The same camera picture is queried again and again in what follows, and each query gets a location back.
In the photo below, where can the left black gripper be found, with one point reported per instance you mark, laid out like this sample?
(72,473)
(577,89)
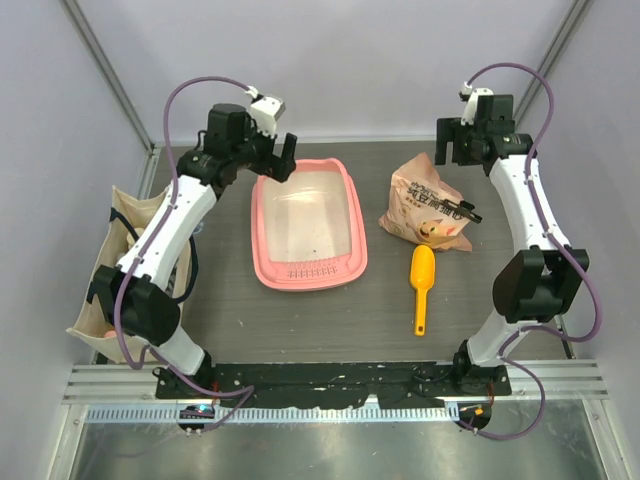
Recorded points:
(274,166)

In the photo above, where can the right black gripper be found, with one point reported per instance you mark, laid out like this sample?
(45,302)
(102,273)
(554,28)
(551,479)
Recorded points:
(450,130)

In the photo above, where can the black bag clip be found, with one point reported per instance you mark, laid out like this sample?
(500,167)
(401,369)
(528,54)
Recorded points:
(460,210)

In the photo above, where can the pink cat litter bag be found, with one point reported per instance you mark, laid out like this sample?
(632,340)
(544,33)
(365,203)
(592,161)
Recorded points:
(420,208)

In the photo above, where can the yellow plastic scoop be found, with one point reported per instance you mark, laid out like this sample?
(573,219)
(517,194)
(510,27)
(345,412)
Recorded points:
(422,279)

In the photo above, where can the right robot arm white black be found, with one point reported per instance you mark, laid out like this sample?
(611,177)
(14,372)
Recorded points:
(541,280)

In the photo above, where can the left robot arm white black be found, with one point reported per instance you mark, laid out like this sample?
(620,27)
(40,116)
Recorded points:
(132,293)

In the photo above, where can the pink litter box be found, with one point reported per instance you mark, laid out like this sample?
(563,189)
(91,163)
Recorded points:
(308,233)

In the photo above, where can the beige canvas tote bag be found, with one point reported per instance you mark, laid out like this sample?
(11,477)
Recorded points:
(94,325)

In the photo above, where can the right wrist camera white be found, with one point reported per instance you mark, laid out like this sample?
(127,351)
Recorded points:
(470,96)

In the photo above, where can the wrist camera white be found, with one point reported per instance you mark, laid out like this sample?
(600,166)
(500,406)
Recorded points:
(470,96)
(265,110)

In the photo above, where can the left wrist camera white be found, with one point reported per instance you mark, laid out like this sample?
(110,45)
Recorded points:
(265,110)

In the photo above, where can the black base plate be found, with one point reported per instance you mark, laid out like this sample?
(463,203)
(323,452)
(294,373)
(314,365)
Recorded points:
(339,385)

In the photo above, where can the aluminium rail frame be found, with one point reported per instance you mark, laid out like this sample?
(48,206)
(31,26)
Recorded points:
(116,393)

